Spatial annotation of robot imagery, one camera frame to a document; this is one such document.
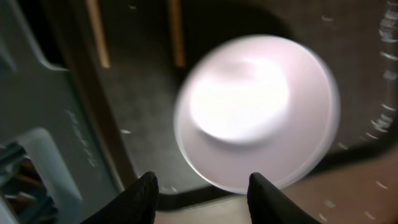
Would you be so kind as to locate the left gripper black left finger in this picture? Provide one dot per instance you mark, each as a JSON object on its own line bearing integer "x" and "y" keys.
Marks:
{"x": 135, "y": 205}

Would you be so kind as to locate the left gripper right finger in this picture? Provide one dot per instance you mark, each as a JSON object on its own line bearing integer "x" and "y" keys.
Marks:
{"x": 268, "y": 205}

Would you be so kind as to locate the pink round bowl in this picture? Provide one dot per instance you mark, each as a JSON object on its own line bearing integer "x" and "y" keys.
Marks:
{"x": 258, "y": 103}

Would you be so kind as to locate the wooden chopstick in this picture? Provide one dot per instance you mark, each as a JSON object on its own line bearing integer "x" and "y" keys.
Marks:
{"x": 176, "y": 32}
{"x": 94, "y": 12}

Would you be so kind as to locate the grey plastic dish rack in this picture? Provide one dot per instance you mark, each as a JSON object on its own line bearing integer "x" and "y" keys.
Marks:
{"x": 41, "y": 111}

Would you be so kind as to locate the dark brown serving tray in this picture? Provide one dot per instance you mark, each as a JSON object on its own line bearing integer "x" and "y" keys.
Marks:
{"x": 130, "y": 104}

